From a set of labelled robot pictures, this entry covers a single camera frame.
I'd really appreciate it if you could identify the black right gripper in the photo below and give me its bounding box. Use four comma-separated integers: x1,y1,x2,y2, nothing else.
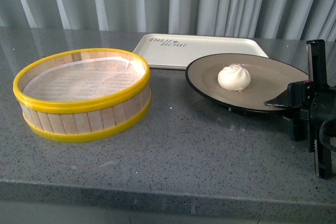
264,39,335,179

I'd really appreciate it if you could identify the beige plate with black rim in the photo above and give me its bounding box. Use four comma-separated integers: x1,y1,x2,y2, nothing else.
185,54,308,114

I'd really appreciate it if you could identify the white steamed bun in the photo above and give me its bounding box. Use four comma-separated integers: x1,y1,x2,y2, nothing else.
217,64,251,92

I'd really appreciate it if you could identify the cream bear print tray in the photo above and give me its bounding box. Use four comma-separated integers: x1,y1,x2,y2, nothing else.
133,34,268,70

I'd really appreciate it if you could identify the grey pleated curtain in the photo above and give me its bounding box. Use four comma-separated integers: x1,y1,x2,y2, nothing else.
1,0,335,41

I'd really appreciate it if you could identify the yellow rimmed wooden steamer basket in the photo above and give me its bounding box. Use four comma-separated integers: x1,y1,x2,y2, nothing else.
13,48,151,143

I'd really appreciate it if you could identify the white steamer liner cloth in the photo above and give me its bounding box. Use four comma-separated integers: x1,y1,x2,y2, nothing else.
23,57,145,102

